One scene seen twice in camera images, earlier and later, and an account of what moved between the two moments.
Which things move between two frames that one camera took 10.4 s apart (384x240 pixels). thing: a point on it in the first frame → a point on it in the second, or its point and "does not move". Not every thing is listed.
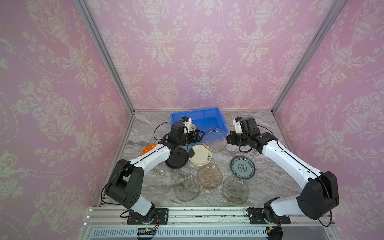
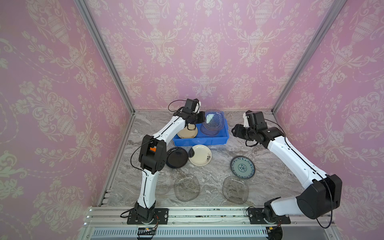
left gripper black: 193,135 → 202,117
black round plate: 178,158 does not move
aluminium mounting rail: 111,223 does not move
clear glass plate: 235,189 does not move
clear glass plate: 158,182 does not move
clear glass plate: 187,188 does not move
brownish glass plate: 214,139 → 212,125
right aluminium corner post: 329,18 does not move
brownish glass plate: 209,176 → 214,120
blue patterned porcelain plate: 242,167 does not move
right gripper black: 232,140 → 238,131
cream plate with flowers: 202,156 does not move
